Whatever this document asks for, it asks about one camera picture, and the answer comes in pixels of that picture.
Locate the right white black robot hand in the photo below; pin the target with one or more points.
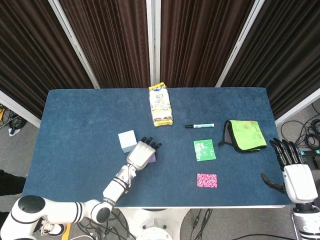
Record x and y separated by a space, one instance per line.
300 185

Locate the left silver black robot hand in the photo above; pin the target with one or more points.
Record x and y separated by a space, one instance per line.
141 156

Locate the purple cube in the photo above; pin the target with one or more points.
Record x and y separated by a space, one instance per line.
153 160

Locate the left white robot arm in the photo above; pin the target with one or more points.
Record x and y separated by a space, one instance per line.
57 212

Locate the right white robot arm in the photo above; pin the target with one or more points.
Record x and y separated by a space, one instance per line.
306 222

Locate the light blue cube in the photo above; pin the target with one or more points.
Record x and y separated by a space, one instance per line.
126 140

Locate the black power strip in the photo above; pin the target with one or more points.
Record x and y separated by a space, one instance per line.
313 153

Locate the yellow white snack package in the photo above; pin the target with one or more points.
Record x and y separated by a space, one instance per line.
160 106

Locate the green sachet packet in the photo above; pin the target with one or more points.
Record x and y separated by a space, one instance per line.
204 150

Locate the white marker pen black cap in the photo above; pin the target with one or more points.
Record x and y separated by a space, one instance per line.
202 125

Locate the blue felt table mat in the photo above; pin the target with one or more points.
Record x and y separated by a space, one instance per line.
87 112

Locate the pink patterned card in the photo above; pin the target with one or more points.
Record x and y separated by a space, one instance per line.
207 180

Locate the green cloth black trim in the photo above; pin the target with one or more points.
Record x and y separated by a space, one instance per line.
247 136

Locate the yellow floor tape strip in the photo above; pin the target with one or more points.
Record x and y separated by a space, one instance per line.
67 232

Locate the brown pleated curtain panel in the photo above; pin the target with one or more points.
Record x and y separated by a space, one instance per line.
287 50
112 42
32 50
200 42

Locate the white paper scrap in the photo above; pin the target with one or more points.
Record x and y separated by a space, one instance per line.
13 131

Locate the person in black trousers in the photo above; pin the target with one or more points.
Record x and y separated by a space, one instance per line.
11 182

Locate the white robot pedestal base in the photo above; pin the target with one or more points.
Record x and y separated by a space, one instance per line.
155 225

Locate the white partition frame rail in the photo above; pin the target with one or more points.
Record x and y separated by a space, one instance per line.
297 107
20 110

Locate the white partition frame post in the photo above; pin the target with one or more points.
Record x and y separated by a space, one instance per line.
240 42
153 42
75 45

